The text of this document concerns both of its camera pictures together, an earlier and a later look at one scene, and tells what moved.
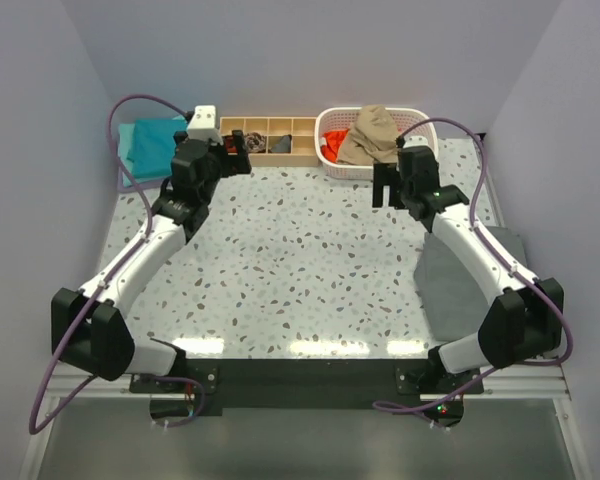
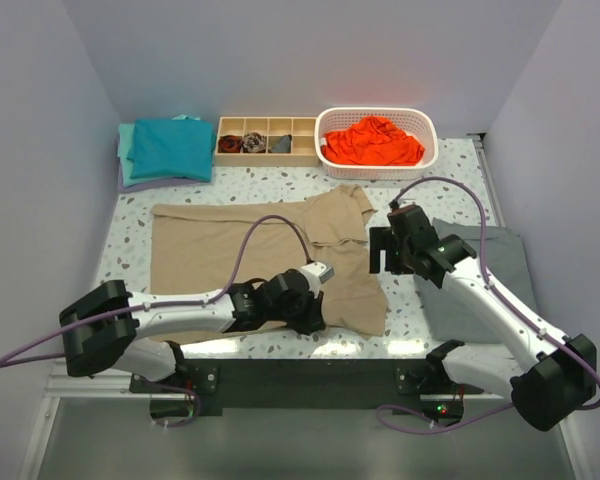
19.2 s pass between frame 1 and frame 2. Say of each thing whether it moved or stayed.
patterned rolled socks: stayed
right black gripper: moved
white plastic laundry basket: stayed
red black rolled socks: stayed
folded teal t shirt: stayed
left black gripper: moved
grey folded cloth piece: stayed
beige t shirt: moved
